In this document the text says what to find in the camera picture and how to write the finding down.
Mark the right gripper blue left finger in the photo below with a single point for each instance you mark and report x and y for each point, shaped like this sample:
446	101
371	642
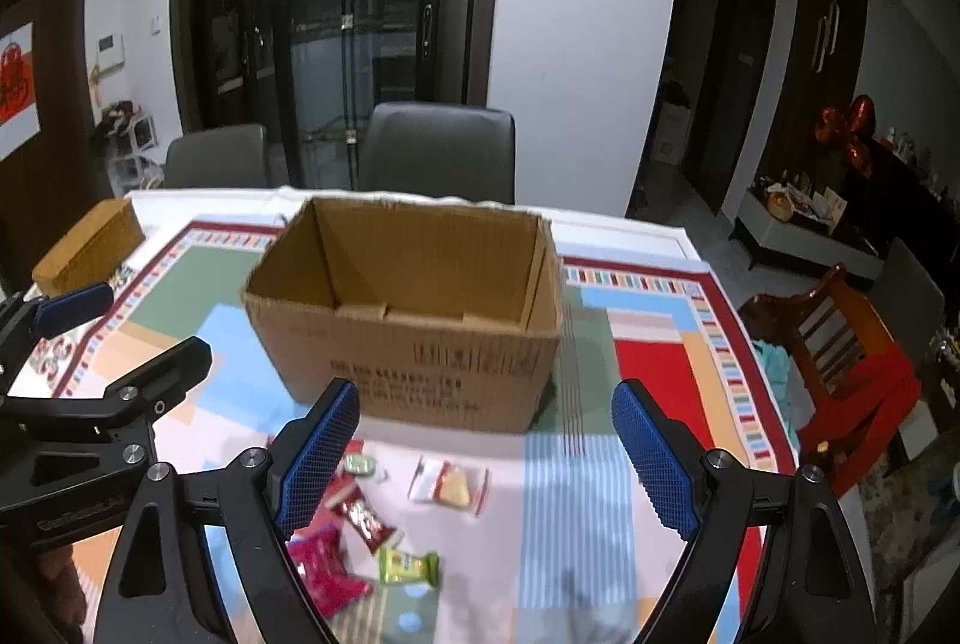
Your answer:
161	585

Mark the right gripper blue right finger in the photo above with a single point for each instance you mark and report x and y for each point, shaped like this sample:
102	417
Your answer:
809	587

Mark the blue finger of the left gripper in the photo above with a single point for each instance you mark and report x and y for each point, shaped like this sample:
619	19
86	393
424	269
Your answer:
155	387
26	322

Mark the pink snack packet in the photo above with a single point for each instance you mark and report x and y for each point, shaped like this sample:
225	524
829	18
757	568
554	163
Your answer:
318	559

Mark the dark red candy packet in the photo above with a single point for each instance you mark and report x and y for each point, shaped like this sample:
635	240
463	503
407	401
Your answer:
354	507

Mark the pale green candy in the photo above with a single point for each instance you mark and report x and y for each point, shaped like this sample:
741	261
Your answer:
361	466

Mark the light green candy packet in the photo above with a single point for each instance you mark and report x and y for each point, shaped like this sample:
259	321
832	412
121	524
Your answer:
397	567

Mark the person's left hand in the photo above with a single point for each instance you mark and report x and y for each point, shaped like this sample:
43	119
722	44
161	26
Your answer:
61	593

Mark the woven wicker box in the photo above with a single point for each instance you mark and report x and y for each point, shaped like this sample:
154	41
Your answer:
92	250

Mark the teal cloth on chair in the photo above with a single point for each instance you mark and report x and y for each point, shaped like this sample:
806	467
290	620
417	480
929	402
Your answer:
776	365

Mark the white shoe rack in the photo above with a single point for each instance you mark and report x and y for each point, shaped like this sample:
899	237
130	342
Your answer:
124	139

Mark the red fu door poster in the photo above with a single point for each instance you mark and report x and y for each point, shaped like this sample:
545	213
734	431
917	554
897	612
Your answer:
19	118

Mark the red wooden chair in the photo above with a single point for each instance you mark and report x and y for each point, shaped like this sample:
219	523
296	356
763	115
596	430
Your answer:
861	382

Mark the grey chair left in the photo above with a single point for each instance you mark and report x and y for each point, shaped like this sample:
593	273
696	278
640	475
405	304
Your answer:
232	157

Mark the grey chair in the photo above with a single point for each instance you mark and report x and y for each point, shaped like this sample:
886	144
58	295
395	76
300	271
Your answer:
232	157
440	150

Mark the colourful patterned tablecloth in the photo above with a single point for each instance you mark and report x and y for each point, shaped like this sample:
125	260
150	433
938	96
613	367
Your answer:
567	547

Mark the brown cardboard box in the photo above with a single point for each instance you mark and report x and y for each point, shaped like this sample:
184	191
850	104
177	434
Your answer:
446	315

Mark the clear packet yellow cake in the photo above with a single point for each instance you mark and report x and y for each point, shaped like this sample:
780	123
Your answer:
444	483

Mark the white low side table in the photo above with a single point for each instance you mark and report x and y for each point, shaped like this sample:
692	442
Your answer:
770	241

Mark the grey chair centre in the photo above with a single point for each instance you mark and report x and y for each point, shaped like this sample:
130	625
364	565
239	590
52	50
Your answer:
440	150

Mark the red foil balloons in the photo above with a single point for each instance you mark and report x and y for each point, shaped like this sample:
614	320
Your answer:
850	130

